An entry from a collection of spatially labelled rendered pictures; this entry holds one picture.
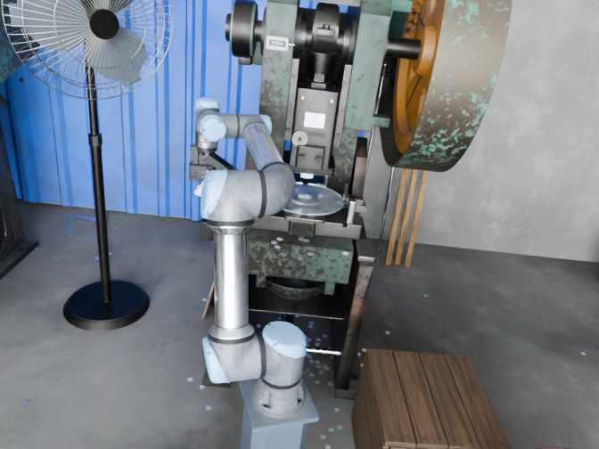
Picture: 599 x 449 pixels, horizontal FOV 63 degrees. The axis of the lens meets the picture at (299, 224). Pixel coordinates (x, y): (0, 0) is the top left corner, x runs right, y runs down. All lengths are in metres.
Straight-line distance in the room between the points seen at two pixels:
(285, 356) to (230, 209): 0.40
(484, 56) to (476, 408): 1.07
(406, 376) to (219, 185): 0.96
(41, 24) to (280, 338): 1.30
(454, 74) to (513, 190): 2.06
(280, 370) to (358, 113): 0.90
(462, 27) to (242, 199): 0.75
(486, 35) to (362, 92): 0.45
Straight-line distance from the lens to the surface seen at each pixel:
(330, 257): 1.82
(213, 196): 1.16
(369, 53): 1.71
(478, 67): 1.49
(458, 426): 1.68
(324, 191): 1.91
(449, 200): 3.35
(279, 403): 1.39
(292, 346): 1.28
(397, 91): 2.11
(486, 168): 3.34
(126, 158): 3.26
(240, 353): 1.27
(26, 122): 3.45
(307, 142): 1.80
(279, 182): 1.20
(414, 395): 1.72
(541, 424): 2.38
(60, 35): 1.96
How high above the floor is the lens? 1.50
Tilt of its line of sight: 26 degrees down
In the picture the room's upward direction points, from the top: 7 degrees clockwise
